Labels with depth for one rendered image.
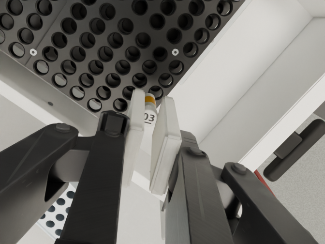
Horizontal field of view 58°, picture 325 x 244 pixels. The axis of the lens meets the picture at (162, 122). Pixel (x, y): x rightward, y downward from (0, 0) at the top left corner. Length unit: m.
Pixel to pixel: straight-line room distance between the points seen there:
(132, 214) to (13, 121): 0.23
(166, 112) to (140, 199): 0.33
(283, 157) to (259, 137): 0.04
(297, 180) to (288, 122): 1.25
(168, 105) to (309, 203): 1.46
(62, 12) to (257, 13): 0.19
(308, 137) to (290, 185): 1.21
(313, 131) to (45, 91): 0.26
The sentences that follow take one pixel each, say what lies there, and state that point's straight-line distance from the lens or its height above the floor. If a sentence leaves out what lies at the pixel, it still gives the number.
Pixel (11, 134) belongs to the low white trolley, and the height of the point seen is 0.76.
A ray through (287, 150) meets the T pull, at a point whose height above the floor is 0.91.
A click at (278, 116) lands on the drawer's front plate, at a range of 0.27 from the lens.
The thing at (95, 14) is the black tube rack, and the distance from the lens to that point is 0.26.
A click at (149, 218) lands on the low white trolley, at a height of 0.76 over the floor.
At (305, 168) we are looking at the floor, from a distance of 1.49.
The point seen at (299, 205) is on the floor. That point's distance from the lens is 1.59.
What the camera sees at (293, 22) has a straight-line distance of 0.35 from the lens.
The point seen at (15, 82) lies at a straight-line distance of 0.31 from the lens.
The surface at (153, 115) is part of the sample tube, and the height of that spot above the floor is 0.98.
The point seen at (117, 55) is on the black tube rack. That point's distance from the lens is 0.26.
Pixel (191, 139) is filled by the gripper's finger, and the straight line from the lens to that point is 0.15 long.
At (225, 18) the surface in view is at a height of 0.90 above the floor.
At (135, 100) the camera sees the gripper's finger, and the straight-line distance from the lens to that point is 0.16.
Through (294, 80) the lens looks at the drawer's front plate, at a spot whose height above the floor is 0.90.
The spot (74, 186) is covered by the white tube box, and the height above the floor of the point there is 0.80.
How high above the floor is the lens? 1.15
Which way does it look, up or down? 70 degrees down
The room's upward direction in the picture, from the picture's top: 174 degrees clockwise
